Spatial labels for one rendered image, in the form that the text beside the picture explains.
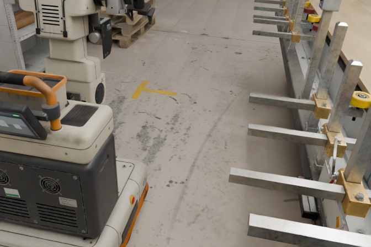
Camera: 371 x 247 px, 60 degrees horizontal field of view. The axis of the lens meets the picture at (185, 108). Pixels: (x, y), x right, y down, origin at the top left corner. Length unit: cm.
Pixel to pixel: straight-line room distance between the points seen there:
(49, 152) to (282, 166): 163
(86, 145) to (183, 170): 116
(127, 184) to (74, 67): 64
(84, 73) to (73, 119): 30
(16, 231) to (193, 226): 87
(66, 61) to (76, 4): 28
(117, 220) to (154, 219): 39
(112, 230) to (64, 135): 55
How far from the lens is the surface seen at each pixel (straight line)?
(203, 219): 193
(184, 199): 202
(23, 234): 160
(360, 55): 187
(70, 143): 115
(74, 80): 150
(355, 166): 95
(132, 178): 174
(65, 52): 146
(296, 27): 232
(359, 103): 137
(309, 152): 134
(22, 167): 134
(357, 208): 95
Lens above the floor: 145
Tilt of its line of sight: 30 degrees down
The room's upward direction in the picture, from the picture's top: 3 degrees clockwise
